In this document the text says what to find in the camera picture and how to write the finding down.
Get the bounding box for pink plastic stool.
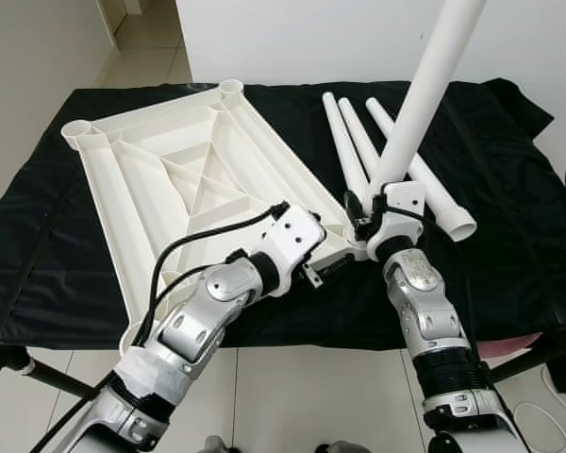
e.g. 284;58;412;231
476;335;539;360

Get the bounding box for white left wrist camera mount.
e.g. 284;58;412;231
257;203;326;298

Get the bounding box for white plastic children table top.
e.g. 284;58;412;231
61;79;383;355

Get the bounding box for white floor cable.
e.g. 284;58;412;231
514;363;566;453

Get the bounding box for white plastic table leg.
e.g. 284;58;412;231
365;96;477;243
321;90;371;199
340;96;383;185
368;0;489;194

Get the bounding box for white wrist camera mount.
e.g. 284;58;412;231
257;203;326;298
373;179;427;246

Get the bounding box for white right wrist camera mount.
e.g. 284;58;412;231
373;179;427;246

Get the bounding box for black tablecloth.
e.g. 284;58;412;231
0;78;566;352

